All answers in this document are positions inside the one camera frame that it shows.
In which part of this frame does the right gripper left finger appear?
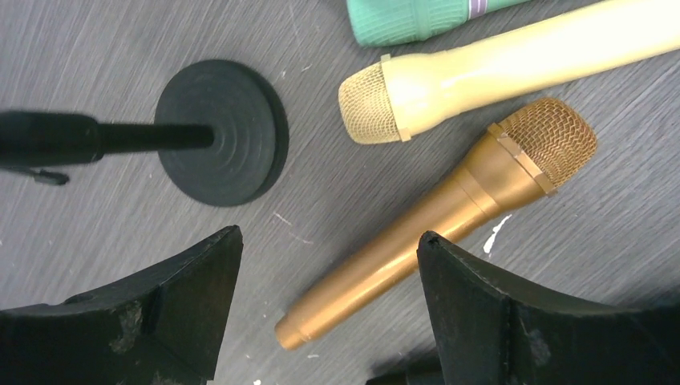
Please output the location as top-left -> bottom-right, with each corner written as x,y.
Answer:
1,225 -> 243,384

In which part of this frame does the gold microphone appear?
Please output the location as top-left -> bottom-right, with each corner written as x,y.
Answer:
275,98 -> 597,350

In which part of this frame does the cream yellow microphone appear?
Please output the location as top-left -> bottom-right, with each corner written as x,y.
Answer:
338,0 -> 679,144

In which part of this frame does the black round-base stand centre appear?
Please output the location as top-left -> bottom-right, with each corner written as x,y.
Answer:
1,59 -> 289,207

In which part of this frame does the green microphone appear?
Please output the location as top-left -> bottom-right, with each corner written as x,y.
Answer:
346,0 -> 525,47

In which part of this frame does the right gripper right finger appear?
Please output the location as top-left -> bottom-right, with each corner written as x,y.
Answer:
417,231 -> 679,384

